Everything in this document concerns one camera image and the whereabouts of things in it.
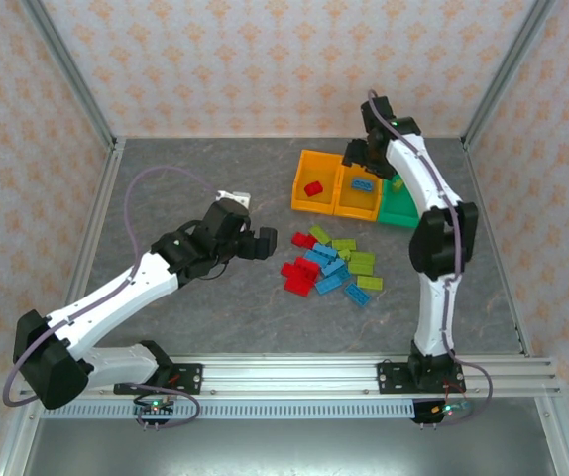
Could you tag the blue lego brick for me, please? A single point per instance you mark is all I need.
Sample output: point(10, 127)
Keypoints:
point(325, 251)
point(365, 184)
point(331, 284)
point(357, 295)
point(333, 268)
point(313, 258)

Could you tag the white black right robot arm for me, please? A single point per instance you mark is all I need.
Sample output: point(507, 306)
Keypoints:
point(435, 317)

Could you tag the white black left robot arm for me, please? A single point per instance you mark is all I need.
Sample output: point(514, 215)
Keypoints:
point(116, 297)

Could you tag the green plastic bin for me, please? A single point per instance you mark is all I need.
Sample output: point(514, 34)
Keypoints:
point(393, 213)

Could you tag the yellow-orange plastic bin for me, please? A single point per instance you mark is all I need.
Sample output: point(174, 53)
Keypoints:
point(349, 201)
point(304, 171)

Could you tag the small green lego brick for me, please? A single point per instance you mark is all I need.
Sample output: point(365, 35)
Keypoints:
point(344, 254)

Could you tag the small circuit board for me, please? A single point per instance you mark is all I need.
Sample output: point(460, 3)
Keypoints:
point(450, 408)
point(155, 407)

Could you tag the grey metal sheet panel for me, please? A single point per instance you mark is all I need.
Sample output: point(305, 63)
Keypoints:
point(289, 446)

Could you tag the aluminium side frame bar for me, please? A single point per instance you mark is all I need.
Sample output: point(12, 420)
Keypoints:
point(97, 238)
point(497, 248)

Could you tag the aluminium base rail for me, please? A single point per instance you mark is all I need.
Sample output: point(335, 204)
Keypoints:
point(289, 377)

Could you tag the aluminium frame post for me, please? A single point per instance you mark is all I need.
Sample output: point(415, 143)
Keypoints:
point(506, 74)
point(74, 74)

